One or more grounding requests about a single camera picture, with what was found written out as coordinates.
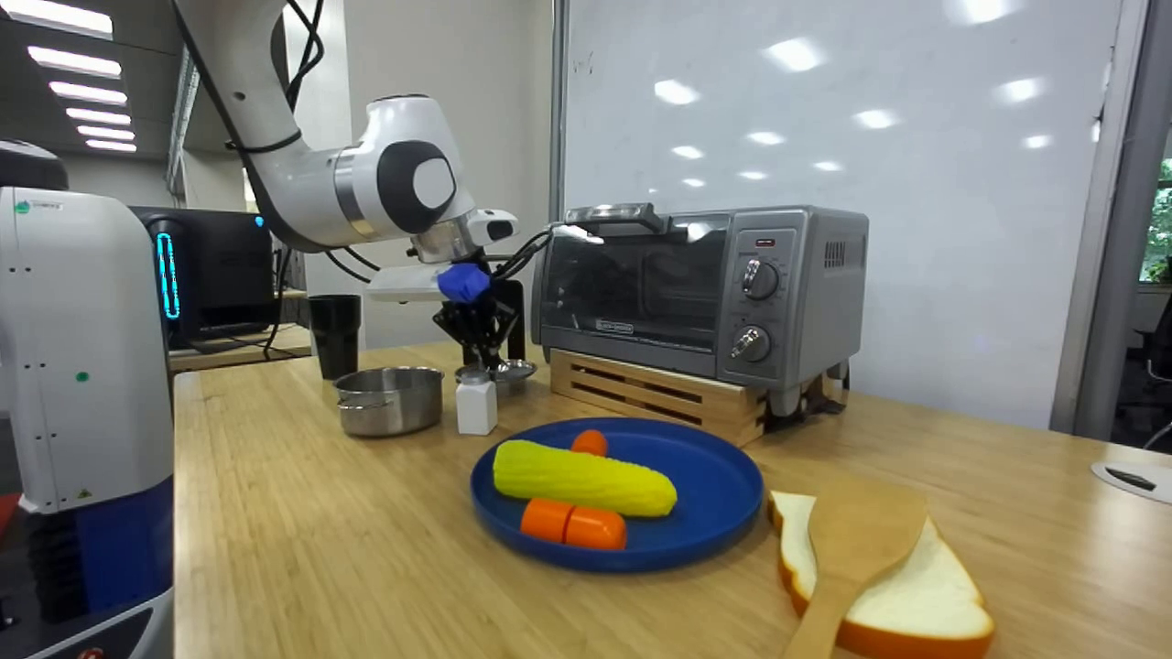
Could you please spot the white disc with black pen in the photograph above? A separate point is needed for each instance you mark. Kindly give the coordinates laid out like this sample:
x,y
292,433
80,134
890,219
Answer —
x,y
1130,477

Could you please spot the white and blue robot base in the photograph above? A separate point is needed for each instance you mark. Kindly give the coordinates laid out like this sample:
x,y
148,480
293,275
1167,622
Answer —
x,y
76,391

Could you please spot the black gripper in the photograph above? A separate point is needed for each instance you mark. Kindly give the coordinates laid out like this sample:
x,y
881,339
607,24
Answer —
x,y
479,316

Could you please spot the blue round plate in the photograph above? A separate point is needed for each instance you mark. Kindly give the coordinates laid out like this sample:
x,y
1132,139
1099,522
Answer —
x,y
710,488

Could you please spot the long orange carrot piece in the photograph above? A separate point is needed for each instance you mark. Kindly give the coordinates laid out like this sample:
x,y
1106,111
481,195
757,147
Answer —
x,y
572,524

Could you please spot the yellow maize cob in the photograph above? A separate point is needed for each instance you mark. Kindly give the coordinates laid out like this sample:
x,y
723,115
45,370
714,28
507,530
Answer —
x,y
586,477

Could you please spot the tall black cup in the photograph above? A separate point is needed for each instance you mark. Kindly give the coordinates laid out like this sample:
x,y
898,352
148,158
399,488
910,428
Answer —
x,y
335,336

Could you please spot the black computer with cyan light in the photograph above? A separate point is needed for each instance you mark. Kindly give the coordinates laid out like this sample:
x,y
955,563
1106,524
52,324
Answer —
x,y
215,275

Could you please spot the small steel pot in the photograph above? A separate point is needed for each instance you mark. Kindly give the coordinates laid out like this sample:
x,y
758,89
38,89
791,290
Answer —
x,y
391,403

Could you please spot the short orange carrot piece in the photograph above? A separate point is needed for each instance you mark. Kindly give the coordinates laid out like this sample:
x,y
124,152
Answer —
x,y
590,442

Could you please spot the white salt shaker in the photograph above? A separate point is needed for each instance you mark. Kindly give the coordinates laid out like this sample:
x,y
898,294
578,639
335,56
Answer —
x,y
479,403

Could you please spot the grey toaster oven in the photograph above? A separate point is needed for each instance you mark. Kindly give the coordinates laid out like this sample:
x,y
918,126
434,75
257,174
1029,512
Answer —
x,y
735,294

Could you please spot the wooden slatted stand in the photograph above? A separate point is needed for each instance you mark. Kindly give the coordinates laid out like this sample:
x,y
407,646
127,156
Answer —
x,y
646,391

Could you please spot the white wrist camera blue plug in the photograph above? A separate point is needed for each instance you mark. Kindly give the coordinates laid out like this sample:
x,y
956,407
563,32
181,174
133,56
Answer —
x,y
463,285

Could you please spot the toy bread slice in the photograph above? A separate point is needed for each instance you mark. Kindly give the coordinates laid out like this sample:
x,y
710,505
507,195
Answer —
x,y
928,605

